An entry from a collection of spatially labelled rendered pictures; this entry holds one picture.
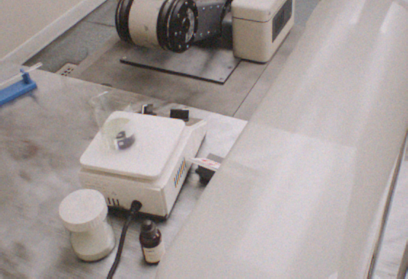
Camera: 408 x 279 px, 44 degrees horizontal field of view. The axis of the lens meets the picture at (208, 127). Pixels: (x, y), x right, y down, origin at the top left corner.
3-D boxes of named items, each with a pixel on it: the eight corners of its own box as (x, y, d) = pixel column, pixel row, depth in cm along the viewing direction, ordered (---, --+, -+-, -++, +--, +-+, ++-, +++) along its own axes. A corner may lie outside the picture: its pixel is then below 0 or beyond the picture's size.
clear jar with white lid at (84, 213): (124, 248, 68) (113, 209, 63) (82, 270, 66) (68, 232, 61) (106, 220, 72) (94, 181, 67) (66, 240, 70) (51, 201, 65)
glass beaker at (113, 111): (143, 131, 74) (135, 86, 69) (135, 156, 70) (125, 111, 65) (104, 130, 75) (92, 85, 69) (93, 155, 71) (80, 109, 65)
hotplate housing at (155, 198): (138, 122, 89) (130, 84, 84) (209, 132, 86) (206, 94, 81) (78, 218, 73) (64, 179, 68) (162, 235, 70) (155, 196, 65)
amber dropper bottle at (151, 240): (139, 253, 68) (130, 219, 63) (158, 242, 69) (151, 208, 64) (149, 269, 66) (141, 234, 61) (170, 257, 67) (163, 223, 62)
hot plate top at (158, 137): (114, 114, 78) (113, 109, 78) (187, 124, 75) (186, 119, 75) (77, 167, 70) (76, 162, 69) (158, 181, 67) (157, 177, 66)
